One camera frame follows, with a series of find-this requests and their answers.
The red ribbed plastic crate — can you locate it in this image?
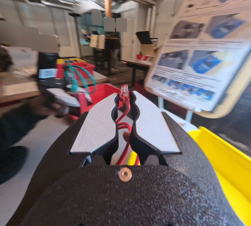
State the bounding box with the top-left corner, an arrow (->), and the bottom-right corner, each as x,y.
56,62 -> 96,80

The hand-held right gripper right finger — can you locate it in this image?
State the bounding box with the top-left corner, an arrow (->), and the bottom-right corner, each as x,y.
129,91 -> 181,165

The printed instruction poster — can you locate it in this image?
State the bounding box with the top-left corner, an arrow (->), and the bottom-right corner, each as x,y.
146,0 -> 251,112

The person's left forearm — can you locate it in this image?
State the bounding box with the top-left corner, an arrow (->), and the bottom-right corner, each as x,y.
0,111 -> 48,153

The yellow plastic bin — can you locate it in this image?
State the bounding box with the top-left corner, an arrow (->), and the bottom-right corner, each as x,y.
57,58 -> 87,64
128,126 -> 251,226

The instruction sheet on clipboard stand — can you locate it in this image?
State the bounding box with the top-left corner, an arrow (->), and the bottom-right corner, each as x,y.
144,0 -> 251,119

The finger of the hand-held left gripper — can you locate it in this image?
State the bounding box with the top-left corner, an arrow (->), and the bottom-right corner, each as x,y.
66,84 -> 92,102
47,88 -> 81,107

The white stand base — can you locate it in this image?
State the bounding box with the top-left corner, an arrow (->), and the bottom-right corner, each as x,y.
158,96 -> 199,132

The green ethernet cable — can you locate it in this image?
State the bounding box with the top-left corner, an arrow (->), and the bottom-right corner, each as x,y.
64,61 -> 97,94

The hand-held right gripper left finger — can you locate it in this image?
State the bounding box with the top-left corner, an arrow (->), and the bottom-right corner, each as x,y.
70,93 -> 119,166

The wooden table with black legs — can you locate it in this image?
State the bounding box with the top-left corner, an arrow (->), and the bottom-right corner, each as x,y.
121,59 -> 154,88

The red ethernet cable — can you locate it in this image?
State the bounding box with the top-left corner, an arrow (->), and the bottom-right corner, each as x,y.
116,84 -> 140,166

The red metal port box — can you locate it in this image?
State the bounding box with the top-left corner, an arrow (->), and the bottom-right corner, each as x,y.
69,91 -> 93,116

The black panel on cardboard stand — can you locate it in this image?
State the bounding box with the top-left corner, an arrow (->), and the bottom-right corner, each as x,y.
136,31 -> 158,57

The red plastic bin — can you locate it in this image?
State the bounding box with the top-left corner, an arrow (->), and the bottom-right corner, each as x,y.
69,83 -> 126,121

